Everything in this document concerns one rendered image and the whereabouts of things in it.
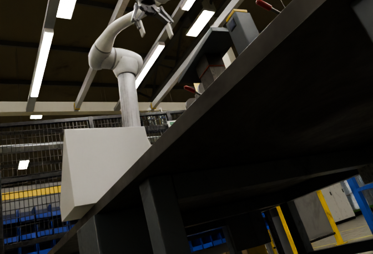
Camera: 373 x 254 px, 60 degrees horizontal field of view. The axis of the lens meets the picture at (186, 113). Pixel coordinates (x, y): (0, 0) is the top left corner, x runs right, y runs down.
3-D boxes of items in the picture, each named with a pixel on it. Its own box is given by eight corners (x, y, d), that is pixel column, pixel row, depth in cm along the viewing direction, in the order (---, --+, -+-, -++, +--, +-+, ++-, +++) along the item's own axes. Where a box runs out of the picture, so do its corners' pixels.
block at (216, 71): (257, 150, 120) (220, 53, 138) (240, 153, 116) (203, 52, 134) (243, 159, 128) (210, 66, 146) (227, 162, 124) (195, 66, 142)
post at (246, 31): (301, 119, 100) (251, 12, 117) (282, 121, 97) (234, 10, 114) (286, 130, 106) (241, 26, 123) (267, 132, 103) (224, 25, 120)
